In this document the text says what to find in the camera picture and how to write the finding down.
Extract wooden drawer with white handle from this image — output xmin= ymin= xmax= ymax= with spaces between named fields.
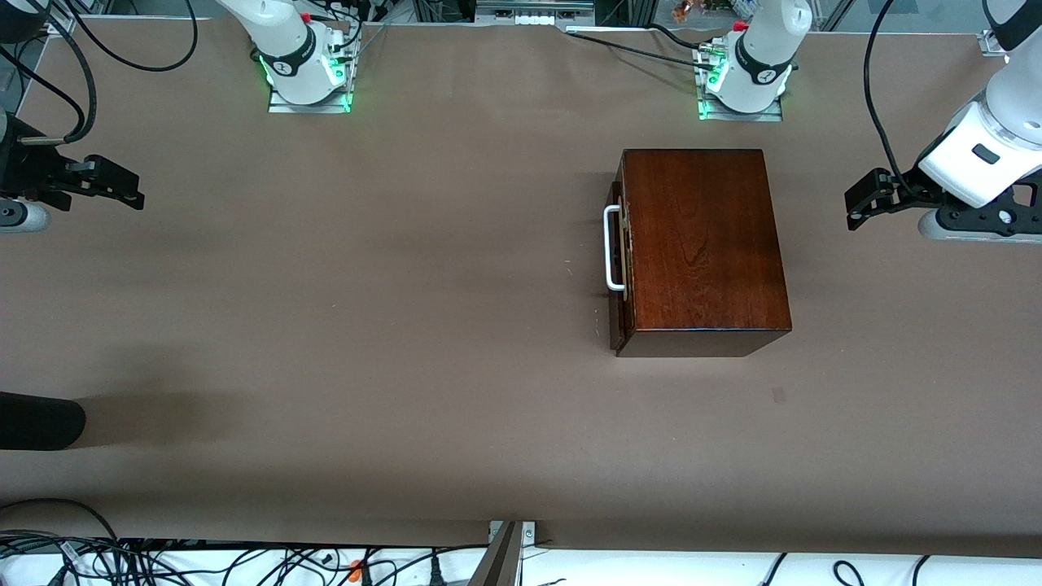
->
xmin=603 ymin=181 xmax=636 ymax=349

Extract dark brown wooden cabinet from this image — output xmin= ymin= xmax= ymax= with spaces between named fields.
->
xmin=615 ymin=148 xmax=792 ymax=357

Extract black cylinder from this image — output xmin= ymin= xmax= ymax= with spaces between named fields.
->
xmin=0 ymin=391 xmax=86 ymax=451

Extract white power strip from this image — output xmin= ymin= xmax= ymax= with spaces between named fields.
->
xmin=476 ymin=0 xmax=595 ymax=25

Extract grey metal bar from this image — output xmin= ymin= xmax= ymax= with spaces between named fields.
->
xmin=470 ymin=523 xmax=522 ymax=586

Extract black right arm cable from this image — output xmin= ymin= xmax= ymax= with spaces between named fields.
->
xmin=20 ymin=0 xmax=99 ymax=147

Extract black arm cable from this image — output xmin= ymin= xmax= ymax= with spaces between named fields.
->
xmin=863 ymin=0 xmax=908 ymax=184
xmin=20 ymin=0 xmax=99 ymax=147

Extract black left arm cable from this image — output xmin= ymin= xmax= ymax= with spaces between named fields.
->
xmin=863 ymin=0 xmax=908 ymax=184

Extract black looped cable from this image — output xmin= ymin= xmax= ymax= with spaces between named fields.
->
xmin=63 ymin=0 xmax=199 ymax=72

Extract short black table cable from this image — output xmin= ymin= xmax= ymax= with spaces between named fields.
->
xmin=647 ymin=23 xmax=711 ymax=48

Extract long black table cable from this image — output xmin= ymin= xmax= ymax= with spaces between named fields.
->
xmin=566 ymin=31 xmax=717 ymax=68

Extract tangled black cables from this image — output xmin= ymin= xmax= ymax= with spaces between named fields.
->
xmin=0 ymin=498 xmax=489 ymax=586

